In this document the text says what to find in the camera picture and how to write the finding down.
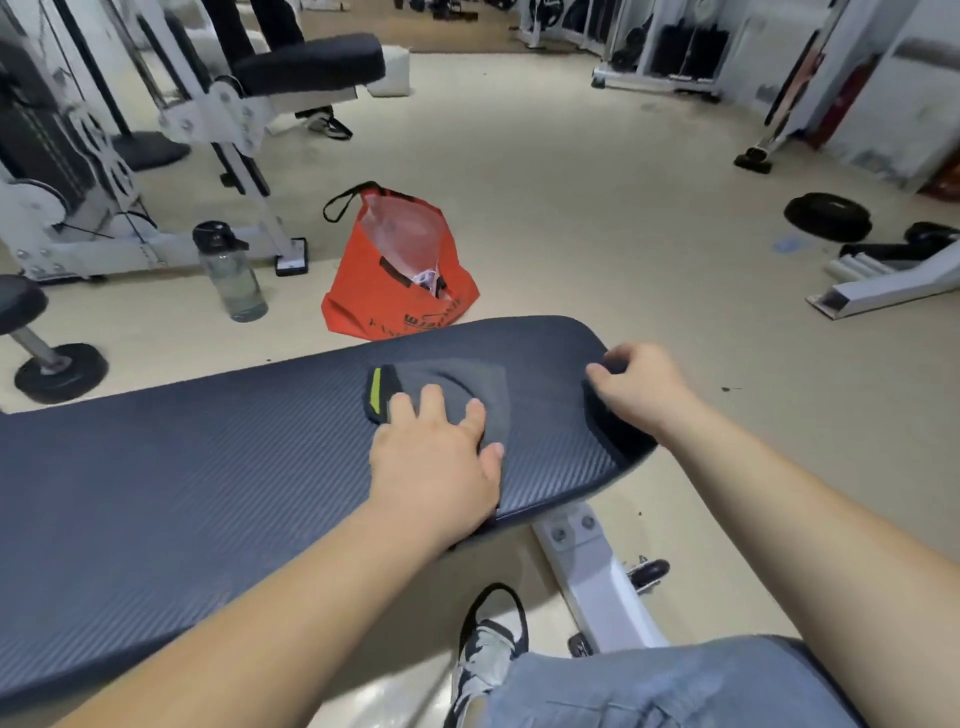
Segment person's left hand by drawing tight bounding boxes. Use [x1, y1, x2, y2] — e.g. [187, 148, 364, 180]
[366, 384, 507, 554]

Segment person's right hand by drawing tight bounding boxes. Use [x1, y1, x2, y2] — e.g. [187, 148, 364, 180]
[585, 343, 704, 451]

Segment dark gray cloth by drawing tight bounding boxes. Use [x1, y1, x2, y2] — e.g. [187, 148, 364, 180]
[363, 358, 661, 520]

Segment person's left forearm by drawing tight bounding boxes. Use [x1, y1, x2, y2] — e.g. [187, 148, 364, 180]
[51, 504, 453, 728]

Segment person's right forearm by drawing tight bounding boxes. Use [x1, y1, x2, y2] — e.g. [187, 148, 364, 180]
[651, 408, 960, 728]

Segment orange tote bag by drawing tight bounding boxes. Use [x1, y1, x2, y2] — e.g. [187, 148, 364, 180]
[321, 180, 482, 344]

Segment clear plastic bag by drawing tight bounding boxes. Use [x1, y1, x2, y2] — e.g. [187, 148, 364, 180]
[360, 196, 445, 295]

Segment black and white sneaker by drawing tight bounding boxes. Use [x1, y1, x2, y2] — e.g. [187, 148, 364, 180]
[448, 582, 531, 728]

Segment black bench wheel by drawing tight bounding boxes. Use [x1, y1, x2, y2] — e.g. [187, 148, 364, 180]
[628, 558, 672, 595]

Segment clear water bottle, black lid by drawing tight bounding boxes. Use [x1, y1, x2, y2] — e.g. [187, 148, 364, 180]
[191, 219, 270, 324]

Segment black padded bench pad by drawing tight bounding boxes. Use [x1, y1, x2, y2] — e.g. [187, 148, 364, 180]
[0, 315, 661, 715]

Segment black weight plate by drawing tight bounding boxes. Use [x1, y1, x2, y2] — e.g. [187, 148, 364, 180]
[783, 192, 874, 244]

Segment blue denim shorts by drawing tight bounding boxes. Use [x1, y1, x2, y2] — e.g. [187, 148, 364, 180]
[478, 634, 867, 728]

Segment leaning bar with black foot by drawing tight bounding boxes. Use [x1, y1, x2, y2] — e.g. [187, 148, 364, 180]
[732, 0, 852, 176]

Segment white weight storage rack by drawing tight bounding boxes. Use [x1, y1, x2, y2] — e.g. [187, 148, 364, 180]
[590, 0, 745, 100]

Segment white foam block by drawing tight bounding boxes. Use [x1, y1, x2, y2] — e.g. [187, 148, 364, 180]
[366, 45, 413, 99]

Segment black dumbbell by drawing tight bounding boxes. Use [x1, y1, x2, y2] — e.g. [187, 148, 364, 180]
[838, 221, 960, 265]

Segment black padded machine seat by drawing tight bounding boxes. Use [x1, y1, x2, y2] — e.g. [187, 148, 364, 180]
[231, 32, 388, 99]

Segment black round machine base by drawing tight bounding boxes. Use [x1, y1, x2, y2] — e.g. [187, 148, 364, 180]
[111, 130, 193, 174]

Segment black round stool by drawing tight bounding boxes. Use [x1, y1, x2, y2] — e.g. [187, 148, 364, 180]
[0, 273, 111, 407]

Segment white bench frame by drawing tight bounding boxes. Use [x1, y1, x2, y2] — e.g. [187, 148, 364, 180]
[531, 501, 671, 658]

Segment white metal frame piece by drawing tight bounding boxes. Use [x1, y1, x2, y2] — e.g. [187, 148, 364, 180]
[805, 238, 960, 323]

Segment white cable gym machine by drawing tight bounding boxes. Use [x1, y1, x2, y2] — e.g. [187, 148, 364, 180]
[0, 0, 310, 285]

